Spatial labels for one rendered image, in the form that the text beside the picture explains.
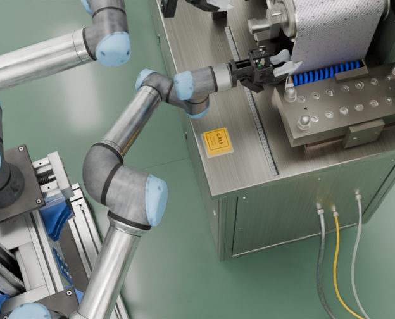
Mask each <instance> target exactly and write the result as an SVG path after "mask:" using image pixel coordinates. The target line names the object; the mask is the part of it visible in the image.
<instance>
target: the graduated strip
mask: <svg viewBox="0 0 395 319"><path fill-rule="evenodd" d="M224 30H225V33H226V36H227V39H228V42H229V45H230V48H231V51H232V55H233V57H234V61H239V60H241V57H240V54H239V51H238V48H237V45H236V43H235V39H234V36H233V33H232V30H231V27H230V26H227V27H224ZM243 88H244V92H245V94H246V97H247V100H248V103H249V107H250V109H251V112H252V115H253V118H254V122H255V125H256V128H257V131H258V134H259V137H260V140H261V143H262V146H263V149H264V152H265V156H266V159H267V161H268V165H269V167H270V171H271V173H272V176H276V175H280V174H279V171H278V168H277V165H276V162H275V159H274V157H273V153H272V150H271V147H270V144H269V141H268V138H267V136H266V132H265V129H264V126H263V123H262V121H261V117H260V114H259V111H258V108H257V105H256V102H255V100H254V96H253V93H252V90H251V89H248V88H247V87H245V86H243Z"/></svg>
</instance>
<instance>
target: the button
mask: <svg viewBox="0 0 395 319"><path fill-rule="evenodd" d="M203 137H204V141H205V144H206V148H207V150H208V154H209V156H211V155H214V154H218V153H223V152H226V151H231V145H230V141H229V137H228V134H227V131H226V128H225V127H224V128H219V129H216V130H212V131H209V132H204V133H203Z"/></svg>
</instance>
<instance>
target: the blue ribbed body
mask: <svg viewBox="0 0 395 319"><path fill-rule="evenodd" d="M344 66H345V67H344ZM344 66H343V64H340V66H339V67H340V68H339V67H338V66H337V65H336V66H335V67H334V68H335V70H334V69H333V67H332V66H331V67H330V68H329V70H330V71H329V70H328V68H325V69H324V72H323V70H322V69H319V73H318V71H317V70H315V71H314V75H313V73H312V72H309V75H308V74H307V73H304V77H303V76H302V74H299V78H298V77H297V75H294V79H293V82H294V86H297V85H302V84H307V83H310V82H315V81H318V80H323V79H326V78H331V77H334V75H335V73H340V72H345V71H348V70H353V69H356V68H361V67H363V63H359V61H358V60H356V61H355V65H354V63H353V62H352V61H351V62H350V66H349V64H348V63H345V65H344Z"/></svg>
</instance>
